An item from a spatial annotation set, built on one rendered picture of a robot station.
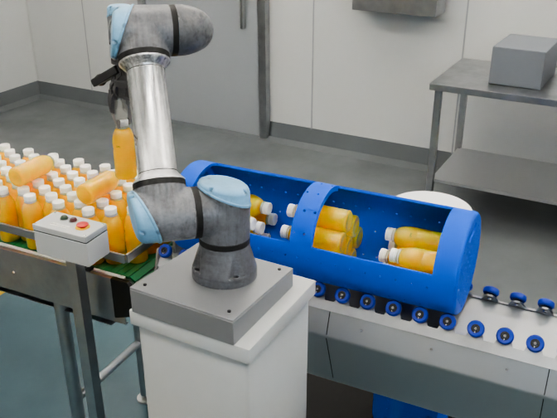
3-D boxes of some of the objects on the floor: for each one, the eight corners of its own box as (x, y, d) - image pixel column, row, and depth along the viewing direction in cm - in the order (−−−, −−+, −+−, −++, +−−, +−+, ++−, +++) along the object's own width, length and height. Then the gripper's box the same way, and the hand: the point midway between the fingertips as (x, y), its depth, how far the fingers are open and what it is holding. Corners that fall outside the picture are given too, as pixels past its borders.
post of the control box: (108, 499, 260) (74, 257, 217) (99, 495, 261) (64, 254, 218) (115, 492, 263) (83, 251, 220) (107, 488, 265) (72, 249, 221)
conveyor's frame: (152, 499, 260) (130, 285, 221) (-149, 373, 325) (-208, 191, 286) (220, 416, 299) (210, 222, 260) (-62, 318, 364) (-104, 151, 325)
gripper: (123, 65, 206) (128, 135, 215) (148, 56, 215) (152, 124, 224) (100, 60, 209) (105, 129, 219) (126, 52, 218) (130, 119, 228)
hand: (122, 121), depth 222 cm, fingers closed on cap, 4 cm apart
